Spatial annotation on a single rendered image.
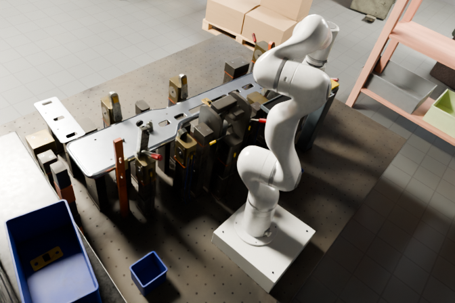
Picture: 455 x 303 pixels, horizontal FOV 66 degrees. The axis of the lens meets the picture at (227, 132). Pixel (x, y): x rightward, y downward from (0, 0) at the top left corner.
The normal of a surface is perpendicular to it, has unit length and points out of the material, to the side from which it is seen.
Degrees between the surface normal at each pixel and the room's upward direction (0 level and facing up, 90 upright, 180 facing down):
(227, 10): 90
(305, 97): 94
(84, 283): 0
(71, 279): 0
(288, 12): 90
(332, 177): 0
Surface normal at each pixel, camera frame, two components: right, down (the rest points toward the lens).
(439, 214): 0.15, -0.71
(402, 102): -0.70, 0.41
